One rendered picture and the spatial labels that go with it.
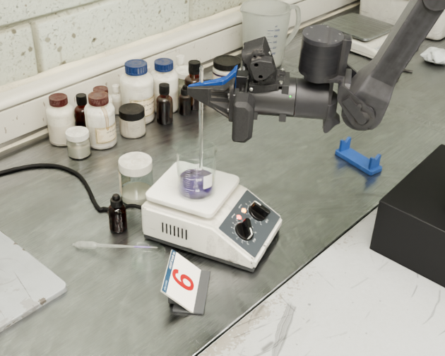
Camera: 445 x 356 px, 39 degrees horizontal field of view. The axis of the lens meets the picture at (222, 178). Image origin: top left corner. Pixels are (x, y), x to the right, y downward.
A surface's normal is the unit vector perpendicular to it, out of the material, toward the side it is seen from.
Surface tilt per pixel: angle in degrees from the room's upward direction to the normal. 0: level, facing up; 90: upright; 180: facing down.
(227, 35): 90
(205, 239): 90
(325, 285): 0
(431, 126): 0
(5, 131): 90
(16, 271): 0
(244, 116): 90
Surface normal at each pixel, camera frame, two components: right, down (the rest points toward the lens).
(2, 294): 0.03, -0.83
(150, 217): -0.41, 0.50
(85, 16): 0.74, 0.39
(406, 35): -0.18, 0.60
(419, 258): -0.67, 0.40
